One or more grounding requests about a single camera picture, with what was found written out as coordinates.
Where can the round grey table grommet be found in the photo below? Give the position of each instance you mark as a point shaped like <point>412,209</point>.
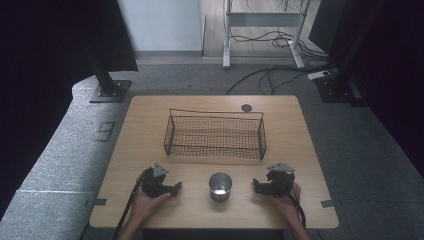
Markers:
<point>246,108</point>

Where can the black curtain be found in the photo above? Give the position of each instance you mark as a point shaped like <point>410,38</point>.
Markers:
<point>393,66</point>
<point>50,50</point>

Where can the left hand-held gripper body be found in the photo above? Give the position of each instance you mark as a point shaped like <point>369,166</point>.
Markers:
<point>153,185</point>

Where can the black stand with base plate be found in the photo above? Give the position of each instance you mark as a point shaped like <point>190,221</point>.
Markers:
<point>340,83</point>
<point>108,88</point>

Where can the white metal desk frame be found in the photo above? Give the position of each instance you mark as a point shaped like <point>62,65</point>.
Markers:
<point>263,19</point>

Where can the person's right hand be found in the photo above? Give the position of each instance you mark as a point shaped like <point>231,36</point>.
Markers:
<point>288,203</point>

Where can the person's left hand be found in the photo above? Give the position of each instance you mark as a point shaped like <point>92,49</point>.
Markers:
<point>143,205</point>

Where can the shiny metal cup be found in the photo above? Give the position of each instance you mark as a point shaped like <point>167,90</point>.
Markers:
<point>220,188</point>

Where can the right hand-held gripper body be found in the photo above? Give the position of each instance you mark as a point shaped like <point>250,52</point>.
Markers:
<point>280,183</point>

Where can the white power strip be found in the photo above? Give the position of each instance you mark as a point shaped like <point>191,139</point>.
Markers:
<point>319,74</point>

